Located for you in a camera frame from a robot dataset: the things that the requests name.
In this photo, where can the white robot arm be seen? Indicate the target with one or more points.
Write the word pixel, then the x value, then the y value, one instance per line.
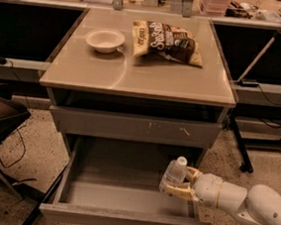
pixel 260 205

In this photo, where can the sea salt chip bag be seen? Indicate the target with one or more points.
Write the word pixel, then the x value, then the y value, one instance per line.
pixel 172 43

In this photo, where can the closed upper drawer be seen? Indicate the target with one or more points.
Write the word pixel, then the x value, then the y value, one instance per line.
pixel 134 127

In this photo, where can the clear plastic water bottle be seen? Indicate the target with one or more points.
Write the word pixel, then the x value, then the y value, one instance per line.
pixel 174 174

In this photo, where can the black table leg frame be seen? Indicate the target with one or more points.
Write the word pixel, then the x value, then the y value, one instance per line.
pixel 255 144

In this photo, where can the white paper bowl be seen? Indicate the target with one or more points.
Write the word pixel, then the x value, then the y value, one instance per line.
pixel 104 41

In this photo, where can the black power adapter right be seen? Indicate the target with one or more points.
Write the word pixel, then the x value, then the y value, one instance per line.
pixel 248 83

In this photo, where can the open lower drawer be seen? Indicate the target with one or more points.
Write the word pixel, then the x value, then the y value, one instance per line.
pixel 112 182

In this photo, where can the white stick with cap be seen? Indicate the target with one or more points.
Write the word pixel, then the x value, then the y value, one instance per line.
pixel 259 56

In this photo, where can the pink stacked bins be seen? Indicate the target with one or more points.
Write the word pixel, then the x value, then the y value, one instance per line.
pixel 213 7

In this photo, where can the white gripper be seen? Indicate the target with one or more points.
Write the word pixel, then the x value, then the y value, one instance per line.
pixel 207 188

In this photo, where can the grey drawer cabinet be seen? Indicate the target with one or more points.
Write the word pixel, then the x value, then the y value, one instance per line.
pixel 149 85

